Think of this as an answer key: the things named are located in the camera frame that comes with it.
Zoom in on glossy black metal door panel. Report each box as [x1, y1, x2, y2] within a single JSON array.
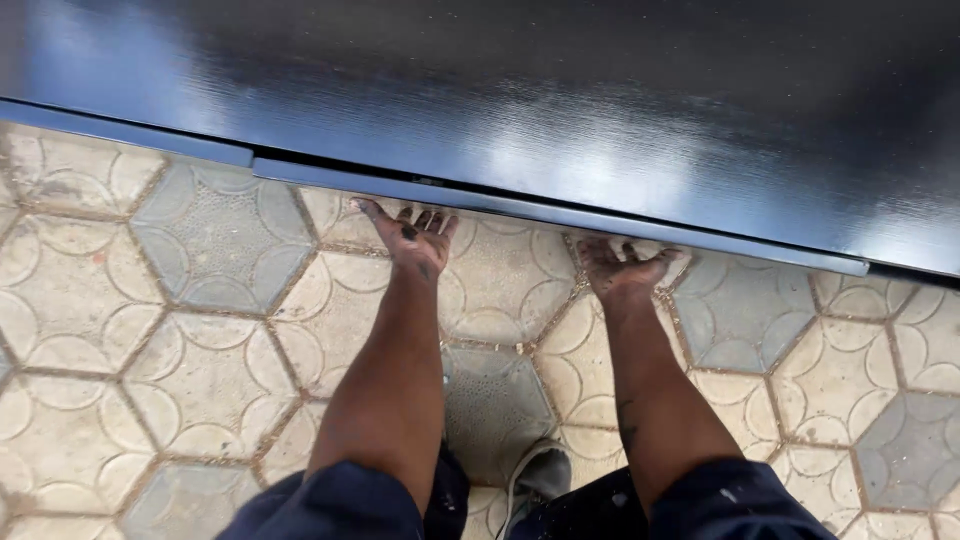
[[0, 0, 960, 288]]

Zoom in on dark blue work overall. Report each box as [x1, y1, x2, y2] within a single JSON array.
[[216, 444, 840, 540]]

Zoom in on grey shoe with white lace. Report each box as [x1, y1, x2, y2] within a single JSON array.
[[495, 439, 574, 540]]

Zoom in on person's left hand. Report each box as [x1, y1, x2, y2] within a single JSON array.
[[348, 196, 460, 282]]

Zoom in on person's right hand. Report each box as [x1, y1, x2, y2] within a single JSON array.
[[575, 236, 687, 301]]

